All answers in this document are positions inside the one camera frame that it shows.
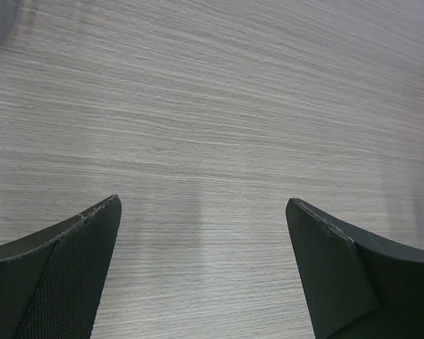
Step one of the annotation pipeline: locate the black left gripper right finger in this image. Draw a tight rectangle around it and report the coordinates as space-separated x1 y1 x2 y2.
285 198 424 338

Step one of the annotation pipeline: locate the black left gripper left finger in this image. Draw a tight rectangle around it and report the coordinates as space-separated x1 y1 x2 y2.
0 195 122 338

